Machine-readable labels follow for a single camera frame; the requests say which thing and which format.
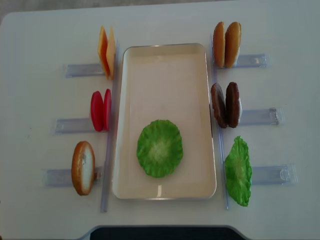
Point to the green lettuce leaf front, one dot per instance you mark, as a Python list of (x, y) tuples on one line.
[(159, 148)]

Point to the green lettuce leaf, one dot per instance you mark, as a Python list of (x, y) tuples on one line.
[(238, 172), (159, 148)]

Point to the right red tomato slice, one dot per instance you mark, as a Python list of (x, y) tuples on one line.
[(107, 109)]

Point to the red tomato slice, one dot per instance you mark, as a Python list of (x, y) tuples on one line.
[(96, 111), (107, 109)]

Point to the left brown meat patty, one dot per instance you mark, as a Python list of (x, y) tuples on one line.
[(218, 105)]

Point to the left red tomato slice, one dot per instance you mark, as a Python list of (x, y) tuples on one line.
[(96, 111)]

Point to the right dark meat patty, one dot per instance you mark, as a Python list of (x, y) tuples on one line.
[(232, 104)]

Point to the upright bread slice left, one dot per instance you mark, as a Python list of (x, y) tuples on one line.
[(83, 168)]

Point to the right yellow cheese slice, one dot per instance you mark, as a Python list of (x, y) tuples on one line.
[(111, 52)]

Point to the green lettuce leaf rear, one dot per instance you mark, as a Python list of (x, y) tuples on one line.
[(238, 172)]

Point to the left orange cheese slice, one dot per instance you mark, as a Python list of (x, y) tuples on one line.
[(102, 51)]

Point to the white rectangular metal tray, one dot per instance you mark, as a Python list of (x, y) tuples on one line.
[(165, 82)]

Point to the left bun slice top right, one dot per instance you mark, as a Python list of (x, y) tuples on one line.
[(219, 44)]

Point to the bun slice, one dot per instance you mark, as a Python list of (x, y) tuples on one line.
[(232, 43), (219, 44)]

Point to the black pad at table edge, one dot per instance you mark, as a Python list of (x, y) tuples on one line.
[(165, 233)]

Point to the clear holder rail tomato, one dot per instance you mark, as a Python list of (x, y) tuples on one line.
[(73, 126)]

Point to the clear holder rail cheese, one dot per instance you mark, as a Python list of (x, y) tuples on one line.
[(83, 70)]

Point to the clear holder rail bun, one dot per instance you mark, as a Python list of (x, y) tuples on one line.
[(253, 61)]

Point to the clear holder rail patty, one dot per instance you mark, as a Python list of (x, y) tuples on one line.
[(269, 116)]

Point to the clear holder rail bread left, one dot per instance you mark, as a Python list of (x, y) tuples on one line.
[(62, 178)]

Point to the clear holder rail lettuce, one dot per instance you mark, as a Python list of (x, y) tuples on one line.
[(274, 175)]

